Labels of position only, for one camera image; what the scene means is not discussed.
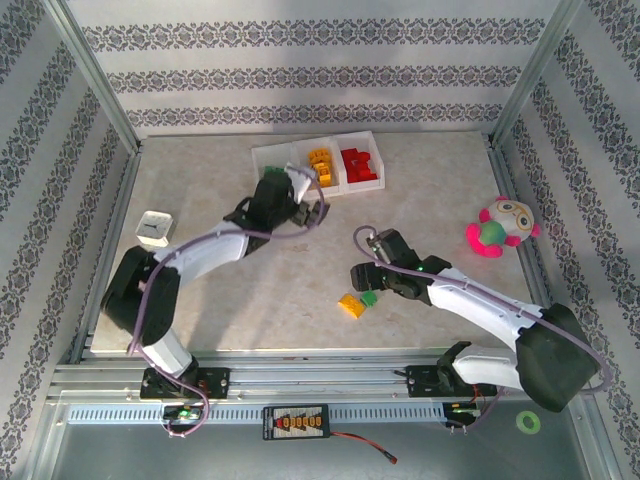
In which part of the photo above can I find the pink white plush toy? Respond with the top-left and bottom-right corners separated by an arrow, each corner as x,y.
465,195 -> 542,260

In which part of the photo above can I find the small white square clock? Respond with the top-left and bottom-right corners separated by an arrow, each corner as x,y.
135,210 -> 175,250

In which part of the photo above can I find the right small controller board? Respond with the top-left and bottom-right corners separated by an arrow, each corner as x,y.
443,402 -> 484,419

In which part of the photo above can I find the small controller board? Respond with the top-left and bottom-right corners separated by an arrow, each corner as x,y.
160,404 -> 205,424
443,402 -> 484,419

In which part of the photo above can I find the black power distribution board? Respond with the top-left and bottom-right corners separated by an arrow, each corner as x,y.
262,403 -> 331,442

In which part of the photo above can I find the left small controller board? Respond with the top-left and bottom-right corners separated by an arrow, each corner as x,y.
160,404 -> 205,424

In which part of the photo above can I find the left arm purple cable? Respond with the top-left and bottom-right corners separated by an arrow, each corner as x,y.
127,167 -> 326,439

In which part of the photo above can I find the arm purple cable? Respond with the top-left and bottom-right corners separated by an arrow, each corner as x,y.
353,225 -> 612,434
127,167 -> 326,439

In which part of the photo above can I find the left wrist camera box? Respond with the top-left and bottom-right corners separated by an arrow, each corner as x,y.
283,163 -> 320,205

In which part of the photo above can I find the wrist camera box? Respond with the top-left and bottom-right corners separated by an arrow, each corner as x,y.
367,228 -> 419,266
283,163 -> 320,205

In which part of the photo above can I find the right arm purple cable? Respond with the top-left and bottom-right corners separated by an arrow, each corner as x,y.
353,225 -> 612,434

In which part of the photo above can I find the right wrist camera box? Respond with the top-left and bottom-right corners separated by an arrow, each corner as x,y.
367,228 -> 419,266

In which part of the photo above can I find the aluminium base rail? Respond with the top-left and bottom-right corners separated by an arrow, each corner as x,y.
47,349 -> 591,401

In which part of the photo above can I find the aluminium side rail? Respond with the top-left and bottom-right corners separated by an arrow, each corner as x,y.
484,134 -> 574,361
67,142 -> 144,364

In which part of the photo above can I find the red black wire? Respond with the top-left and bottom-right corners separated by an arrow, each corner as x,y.
327,430 -> 400,464

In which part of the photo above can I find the green tape ring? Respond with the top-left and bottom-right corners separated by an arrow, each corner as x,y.
516,410 -> 543,434

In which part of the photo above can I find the slotted grey cable duct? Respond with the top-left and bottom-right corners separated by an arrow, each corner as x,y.
66,403 -> 446,425

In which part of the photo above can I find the aluminium frame post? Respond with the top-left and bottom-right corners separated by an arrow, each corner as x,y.
487,0 -> 586,149
42,0 -> 144,154

